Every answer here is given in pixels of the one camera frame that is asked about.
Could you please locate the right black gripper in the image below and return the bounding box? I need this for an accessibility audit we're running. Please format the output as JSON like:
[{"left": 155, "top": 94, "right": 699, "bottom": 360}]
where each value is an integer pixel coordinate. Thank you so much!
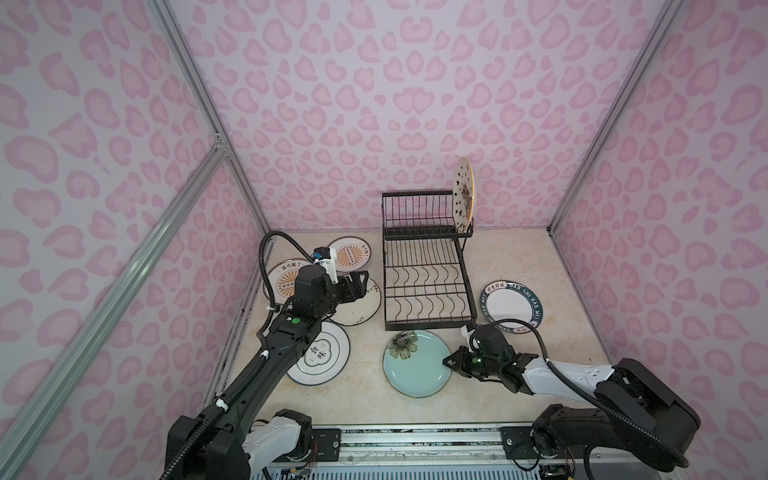
[{"left": 440, "top": 346, "right": 501, "bottom": 382}]

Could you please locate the mint green flower plate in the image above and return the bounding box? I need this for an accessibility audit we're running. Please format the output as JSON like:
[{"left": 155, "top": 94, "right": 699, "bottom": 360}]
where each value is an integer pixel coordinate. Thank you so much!
[{"left": 382, "top": 330, "right": 451, "bottom": 398}]

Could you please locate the white star cat plate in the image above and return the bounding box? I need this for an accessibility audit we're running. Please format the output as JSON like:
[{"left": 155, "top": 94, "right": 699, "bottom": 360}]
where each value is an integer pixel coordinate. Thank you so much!
[{"left": 451, "top": 157, "right": 475, "bottom": 234}]

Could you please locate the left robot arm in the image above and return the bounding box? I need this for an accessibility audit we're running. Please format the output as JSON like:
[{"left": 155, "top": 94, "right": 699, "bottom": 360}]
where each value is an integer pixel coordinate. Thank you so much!
[{"left": 160, "top": 263, "right": 369, "bottom": 479}]

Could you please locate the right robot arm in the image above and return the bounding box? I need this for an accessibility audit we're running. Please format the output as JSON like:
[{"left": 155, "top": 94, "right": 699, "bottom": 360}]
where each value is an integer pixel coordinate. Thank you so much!
[{"left": 443, "top": 321, "right": 701, "bottom": 472}]

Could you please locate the cream plum blossom plate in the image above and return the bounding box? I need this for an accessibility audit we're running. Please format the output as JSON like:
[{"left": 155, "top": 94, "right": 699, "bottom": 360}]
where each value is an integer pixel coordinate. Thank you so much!
[{"left": 331, "top": 278, "right": 382, "bottom": 327}]

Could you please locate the small orange sunburst plate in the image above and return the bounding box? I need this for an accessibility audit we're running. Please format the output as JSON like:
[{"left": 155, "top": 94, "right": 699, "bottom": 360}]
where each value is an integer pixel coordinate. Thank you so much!
[{"left": 328, "top": 236, "right": 372, "bottom": 273}]

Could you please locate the large orange sunburst plate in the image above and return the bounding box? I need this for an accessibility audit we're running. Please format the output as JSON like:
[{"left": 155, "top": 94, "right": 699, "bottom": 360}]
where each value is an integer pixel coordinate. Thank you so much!
[{"left": 263, "top": 258, "right": 310, "bottom": 304}]

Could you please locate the white plate black cloud outline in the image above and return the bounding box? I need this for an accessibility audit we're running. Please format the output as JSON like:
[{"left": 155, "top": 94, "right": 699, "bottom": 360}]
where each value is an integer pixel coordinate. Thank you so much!
[{"left": 287, "top": 322, "right": 351, "bottom": 386}]

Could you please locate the white plate dark green rim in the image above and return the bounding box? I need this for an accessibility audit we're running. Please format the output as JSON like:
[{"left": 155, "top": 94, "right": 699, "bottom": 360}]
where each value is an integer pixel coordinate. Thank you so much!
[{"left": 480, "top": 280, "right": 544, "bottom": 334}]

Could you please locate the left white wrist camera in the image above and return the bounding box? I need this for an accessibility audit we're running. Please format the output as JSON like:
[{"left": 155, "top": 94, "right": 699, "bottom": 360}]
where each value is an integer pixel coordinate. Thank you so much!
[{"left": 313, "top": 246, "right": 338, "bottom": 284}]

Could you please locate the black wire dish rack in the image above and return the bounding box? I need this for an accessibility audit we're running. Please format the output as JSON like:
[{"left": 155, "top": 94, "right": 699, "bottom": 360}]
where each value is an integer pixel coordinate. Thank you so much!
[{"left": 381, "top": 190, "right": 477, "bottom": 331}]

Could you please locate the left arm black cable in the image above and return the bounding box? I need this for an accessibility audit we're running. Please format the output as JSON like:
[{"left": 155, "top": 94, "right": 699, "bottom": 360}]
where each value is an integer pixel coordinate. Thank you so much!
[{"left": 257, "top": 230, "right": 314, "bottom": 313}]

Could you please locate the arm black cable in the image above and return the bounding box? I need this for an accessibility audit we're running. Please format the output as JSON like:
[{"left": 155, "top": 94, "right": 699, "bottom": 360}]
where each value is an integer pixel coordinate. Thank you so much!
[
  {"left": 467, "top": 318, "right": 691, "bottom": 469},
  {"left": 257, "top": 230, "right": 314, "bottom": 313}
]

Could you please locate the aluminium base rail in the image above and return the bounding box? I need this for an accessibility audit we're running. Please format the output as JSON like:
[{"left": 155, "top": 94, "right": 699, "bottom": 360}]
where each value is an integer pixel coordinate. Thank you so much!
[{"left": 161, "top": 422, "right": 691, "bottom": 480}]

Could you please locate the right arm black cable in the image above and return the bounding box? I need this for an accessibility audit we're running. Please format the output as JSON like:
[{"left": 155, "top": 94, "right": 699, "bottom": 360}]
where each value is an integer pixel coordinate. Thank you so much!
[{"left": 467, "top": 318, "right": 691, "bottom": 469}]

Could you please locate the aluminium frame diagonal strut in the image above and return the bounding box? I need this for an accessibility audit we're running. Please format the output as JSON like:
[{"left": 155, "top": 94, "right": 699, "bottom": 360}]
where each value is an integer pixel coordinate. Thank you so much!
[{"left": 1, "top": 146, "right": 228, "bottom": 479}]

